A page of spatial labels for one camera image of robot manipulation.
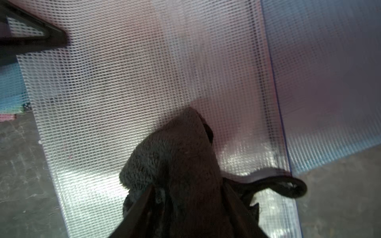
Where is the pink mesh document bag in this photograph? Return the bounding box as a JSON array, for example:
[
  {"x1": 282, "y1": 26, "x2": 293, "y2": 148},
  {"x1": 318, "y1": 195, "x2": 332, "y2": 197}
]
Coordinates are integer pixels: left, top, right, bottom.
[{"x1": 0, "y1": 114, "x2": 16, "y2": 123}]

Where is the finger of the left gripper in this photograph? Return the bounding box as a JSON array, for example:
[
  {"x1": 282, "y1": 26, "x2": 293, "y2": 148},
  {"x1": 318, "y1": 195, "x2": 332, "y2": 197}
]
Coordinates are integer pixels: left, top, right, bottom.
[{"x1": 1, "y1": 1, "x2": 68, "y2": 55}]

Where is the dark grey cloth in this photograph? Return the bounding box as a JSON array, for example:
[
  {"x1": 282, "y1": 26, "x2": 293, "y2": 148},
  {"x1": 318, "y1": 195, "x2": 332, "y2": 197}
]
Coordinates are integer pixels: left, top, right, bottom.
[{"x1": 119, "y1": 107, "x2": 307, "y2": 238}]

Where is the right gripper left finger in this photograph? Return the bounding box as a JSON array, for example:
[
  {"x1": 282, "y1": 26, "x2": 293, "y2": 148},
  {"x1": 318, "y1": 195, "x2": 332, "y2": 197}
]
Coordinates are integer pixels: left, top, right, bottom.
[{"x1": 109, "y1": 185, "x2": 155, "y2": 238}]

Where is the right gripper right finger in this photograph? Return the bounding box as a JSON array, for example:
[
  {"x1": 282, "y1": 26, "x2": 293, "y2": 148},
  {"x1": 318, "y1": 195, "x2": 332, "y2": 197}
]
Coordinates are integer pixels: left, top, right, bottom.
[{"x1": 222, "y1": 183, "x2": 268, "y2": 238}]

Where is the clear white mesh document bag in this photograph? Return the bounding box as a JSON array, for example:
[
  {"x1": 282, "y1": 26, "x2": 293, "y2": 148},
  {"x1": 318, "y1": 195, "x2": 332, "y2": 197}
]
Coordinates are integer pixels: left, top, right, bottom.
[{"x1": 14, "y1": 1, "x2": 290, "y2": 238}]

